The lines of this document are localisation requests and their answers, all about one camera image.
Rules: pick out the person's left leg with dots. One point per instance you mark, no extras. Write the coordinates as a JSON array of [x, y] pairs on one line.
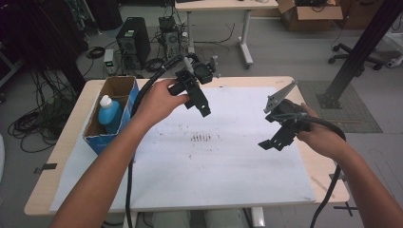
[[172, 220]]

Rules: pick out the white table mat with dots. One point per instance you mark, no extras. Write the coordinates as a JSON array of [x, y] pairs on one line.
[[221, 177]]

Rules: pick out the white-legged wooden desk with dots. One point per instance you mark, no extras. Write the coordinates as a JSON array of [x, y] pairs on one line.
[[221, 4]]

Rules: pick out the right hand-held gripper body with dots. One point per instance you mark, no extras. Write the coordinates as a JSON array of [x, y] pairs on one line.
[[290, 112]]

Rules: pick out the person's right hand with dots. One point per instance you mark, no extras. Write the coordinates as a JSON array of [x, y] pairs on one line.
[[323, 139]]

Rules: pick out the white metal table leg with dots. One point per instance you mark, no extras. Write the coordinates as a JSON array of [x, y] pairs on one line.
[[258, 218], [130, 223]]

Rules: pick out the closed brown cardboard box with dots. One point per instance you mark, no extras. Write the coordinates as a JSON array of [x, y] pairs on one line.
[[358, 15]]

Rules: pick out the open brown cardboard box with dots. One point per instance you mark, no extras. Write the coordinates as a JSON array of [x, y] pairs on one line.
[[316, 20]]

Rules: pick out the blue cardboard box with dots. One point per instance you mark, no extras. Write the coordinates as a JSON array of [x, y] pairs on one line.
[[118, 85]]

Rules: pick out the grey floor mat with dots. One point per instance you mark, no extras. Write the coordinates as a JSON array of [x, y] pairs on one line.
[[358, 114]]

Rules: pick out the person's right leg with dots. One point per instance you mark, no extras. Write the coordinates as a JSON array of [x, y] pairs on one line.
[[225, 220]]

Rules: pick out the person's leg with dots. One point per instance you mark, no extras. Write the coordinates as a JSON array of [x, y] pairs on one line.
[[172, 220], [225, 220]]

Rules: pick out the white device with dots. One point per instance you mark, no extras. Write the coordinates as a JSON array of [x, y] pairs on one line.
[[396, 61]]

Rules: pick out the white power supply unit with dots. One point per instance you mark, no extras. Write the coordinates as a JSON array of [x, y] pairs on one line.
[[109, 60]]

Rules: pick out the small black computer tower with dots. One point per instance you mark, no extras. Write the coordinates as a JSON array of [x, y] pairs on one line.
[[171, 39]]

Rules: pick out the black tape strip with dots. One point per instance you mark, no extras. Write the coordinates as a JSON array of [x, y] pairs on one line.
[[46, 167]]

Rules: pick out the black office chair base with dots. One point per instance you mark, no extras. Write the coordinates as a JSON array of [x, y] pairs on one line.
[[370, 60]]

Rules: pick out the person's left hand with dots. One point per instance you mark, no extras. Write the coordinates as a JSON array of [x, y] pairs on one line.
[[158, 101]]

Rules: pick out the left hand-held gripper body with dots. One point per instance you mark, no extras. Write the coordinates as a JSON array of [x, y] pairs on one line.
[[201, 71]]

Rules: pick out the large black computer tower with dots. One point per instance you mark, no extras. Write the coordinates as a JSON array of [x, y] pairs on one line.
[[133, 41]]

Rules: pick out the blue bottle with white cap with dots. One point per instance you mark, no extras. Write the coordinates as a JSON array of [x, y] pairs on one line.
[[109, 115]]

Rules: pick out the black metal stand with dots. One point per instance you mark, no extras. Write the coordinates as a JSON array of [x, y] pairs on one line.
[[364, 47]]

